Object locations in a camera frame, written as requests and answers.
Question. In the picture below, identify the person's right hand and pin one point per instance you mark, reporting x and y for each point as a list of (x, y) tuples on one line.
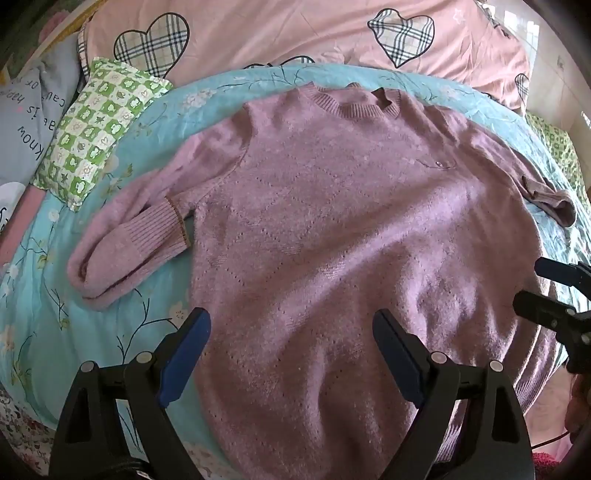
[(581, 406)]

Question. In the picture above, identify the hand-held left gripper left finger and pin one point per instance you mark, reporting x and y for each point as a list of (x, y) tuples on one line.
[(183, 357)]

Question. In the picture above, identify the pink quilt with plaid hearts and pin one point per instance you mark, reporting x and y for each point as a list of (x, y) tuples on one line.
[(286, 32)]

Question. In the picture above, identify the floral patterned cloth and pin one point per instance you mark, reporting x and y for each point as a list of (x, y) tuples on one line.
[(21, 429)]

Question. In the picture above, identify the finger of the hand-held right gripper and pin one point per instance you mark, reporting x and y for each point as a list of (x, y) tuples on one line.
[(538, 307), (561, 273)]

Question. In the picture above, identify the red cloth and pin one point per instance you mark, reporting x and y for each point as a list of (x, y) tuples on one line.
[(549, 460)]

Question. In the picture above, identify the green spotted pillow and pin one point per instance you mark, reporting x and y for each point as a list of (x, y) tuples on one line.
[(561, 147)]

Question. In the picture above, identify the teal floral bed sheet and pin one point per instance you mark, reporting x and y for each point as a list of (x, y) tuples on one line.
[(138, 194)]

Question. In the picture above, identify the green checked pillow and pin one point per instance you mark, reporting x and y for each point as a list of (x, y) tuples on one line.
[(99, 129)]

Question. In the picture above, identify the grey pillow with lettering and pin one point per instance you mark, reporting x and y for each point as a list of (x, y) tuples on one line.
[(34, 110)]

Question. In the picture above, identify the pink knitted sweater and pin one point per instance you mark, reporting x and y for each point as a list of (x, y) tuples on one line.
[(337, 221)]

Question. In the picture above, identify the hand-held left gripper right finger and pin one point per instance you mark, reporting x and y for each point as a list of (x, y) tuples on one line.
[(400, 357)]

